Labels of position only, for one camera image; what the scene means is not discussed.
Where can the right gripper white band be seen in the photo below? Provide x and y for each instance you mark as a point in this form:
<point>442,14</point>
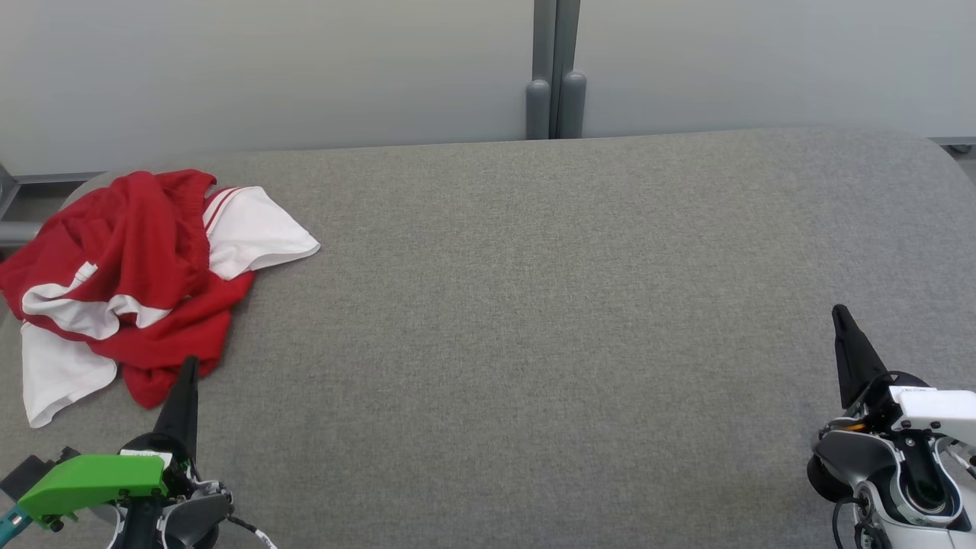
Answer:
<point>938,412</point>

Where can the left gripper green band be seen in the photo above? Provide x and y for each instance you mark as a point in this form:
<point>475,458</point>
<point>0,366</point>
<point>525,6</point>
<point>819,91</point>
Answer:
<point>99,480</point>

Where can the red basketball jersey white sleeves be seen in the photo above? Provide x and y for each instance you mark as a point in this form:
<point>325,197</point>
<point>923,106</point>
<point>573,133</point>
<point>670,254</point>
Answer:
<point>259,229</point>

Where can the grey metal tube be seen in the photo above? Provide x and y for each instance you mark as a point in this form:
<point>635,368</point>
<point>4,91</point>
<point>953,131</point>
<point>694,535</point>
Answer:
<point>15,232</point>

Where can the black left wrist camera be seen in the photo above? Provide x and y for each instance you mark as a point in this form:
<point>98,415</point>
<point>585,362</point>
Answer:
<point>34,469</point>

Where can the grey metal foot bracket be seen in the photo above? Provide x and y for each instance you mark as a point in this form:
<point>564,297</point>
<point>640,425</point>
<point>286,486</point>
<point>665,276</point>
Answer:
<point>957,145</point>

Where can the grey metal rail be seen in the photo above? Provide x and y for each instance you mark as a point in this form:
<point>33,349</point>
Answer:
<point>61,177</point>

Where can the grey partition post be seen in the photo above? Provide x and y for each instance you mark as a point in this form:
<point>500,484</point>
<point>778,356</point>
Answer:
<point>572,103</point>
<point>538,107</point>

